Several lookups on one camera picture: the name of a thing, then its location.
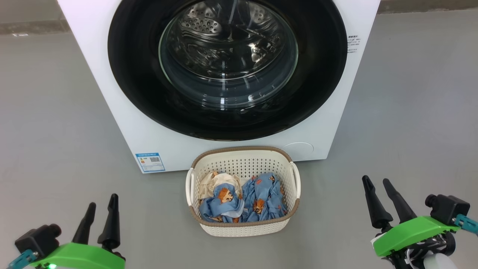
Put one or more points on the cream and blue printed garment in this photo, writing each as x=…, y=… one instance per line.
x=220, y=201

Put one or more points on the round black glass washer door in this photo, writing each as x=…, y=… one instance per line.
x=130, y=74

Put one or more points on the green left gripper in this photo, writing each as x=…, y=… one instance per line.
x=82, y=257

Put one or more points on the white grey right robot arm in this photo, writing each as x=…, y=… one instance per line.
x=440, y=262

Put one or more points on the round white filter cover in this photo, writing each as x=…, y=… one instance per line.
x=298, y=151

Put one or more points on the white front-load washing machine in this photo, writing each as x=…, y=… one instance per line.
x=112, y=123

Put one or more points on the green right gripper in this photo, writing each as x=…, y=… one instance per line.
x=410, y=233

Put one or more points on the blue garment with orange print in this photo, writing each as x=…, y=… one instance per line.
x=265, y=198

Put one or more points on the printed warning label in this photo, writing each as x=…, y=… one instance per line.
x=353, y=44

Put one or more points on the blue energy label sticker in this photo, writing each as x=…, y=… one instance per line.
x=150, y=162

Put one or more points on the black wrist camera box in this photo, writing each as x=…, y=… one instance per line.
x=448, y=209
x=37, y=241

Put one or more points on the cream perforated laundry basket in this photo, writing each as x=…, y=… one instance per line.
x=242, y=164

